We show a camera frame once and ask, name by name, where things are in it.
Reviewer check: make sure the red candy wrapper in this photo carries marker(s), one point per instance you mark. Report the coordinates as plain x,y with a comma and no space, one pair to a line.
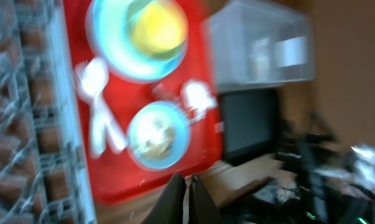
159,92

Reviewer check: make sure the light green bowl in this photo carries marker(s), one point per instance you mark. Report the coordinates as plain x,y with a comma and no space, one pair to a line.
171,56

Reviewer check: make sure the white plastic spoon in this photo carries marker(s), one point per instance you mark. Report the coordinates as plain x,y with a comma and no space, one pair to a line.
91,79

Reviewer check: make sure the white plastic fork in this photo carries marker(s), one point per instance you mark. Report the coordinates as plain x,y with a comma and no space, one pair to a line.
115,137

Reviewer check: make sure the white tissue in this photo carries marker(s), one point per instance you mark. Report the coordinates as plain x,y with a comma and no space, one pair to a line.
197,99

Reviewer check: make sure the red plastic tray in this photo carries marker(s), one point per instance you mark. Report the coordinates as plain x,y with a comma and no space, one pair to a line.
115,178

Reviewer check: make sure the black waste tray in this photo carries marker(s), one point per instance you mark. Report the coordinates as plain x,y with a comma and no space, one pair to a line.
251,124

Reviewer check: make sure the small blue food bowl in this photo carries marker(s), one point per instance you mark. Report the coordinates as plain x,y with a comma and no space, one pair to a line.
159,135

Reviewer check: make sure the clear plastic bin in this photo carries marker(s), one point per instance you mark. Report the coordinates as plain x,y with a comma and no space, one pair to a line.
257,44

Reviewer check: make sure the yellow plastic cup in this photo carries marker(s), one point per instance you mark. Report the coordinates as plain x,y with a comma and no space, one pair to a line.
157,28

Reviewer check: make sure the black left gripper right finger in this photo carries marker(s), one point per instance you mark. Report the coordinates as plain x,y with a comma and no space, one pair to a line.
202,209

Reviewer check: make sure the grey dishwasher rack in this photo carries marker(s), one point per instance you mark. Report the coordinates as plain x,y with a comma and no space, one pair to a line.
43,173

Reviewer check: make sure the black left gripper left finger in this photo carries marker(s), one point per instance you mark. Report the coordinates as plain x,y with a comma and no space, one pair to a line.
169,207

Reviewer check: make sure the light blue plate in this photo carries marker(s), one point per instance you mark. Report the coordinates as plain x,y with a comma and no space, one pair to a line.
109,24

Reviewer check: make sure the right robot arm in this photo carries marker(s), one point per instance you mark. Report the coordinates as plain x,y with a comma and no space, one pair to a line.
314,184

